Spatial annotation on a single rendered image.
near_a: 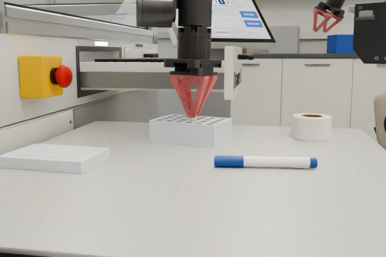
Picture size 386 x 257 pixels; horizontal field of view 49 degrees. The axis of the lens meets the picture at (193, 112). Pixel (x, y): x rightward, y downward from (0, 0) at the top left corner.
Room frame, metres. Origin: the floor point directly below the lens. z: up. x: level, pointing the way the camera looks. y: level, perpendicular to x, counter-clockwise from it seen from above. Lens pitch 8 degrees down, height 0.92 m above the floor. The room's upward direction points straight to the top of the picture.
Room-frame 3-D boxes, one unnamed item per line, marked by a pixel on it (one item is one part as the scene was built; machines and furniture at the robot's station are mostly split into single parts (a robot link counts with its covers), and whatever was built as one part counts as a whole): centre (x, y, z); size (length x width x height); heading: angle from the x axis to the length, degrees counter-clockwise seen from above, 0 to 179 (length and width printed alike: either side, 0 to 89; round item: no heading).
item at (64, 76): (0.74, 0.23, 0.88); 0.04 x 0.03 x 0.04; 170
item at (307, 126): (0.78, -0.22, 0.78); 0.07 x 0.07 x 0.04
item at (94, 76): (1.05, 0.11, 0.86); 0.40 x 0.26 x 0.06; 80
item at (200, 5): (0.74, 0.00, 0.98); 0.07 x 0.06 x 0.07; 100
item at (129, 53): (1.38, 0.16, 0.87); 0.29 x 0.02 x 0.11; 170
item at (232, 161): (0.57, -0.10, 0.77); 0.14 x 0.02 x 0.02; 86
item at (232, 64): (1.01, -0.10, 0.87); 0.29 x 0.02 x 0.11; 170
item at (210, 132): (0.75, 0.00, 0.78); 0.12 x 0.08 x 0.04; 65
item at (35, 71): (0.74, 0.26, 0.88); 0.07 x 0.05 x 0.07; 170
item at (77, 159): (0.59, 0.20, 0.77); 0.13 x 0.09 x 0.02; 76
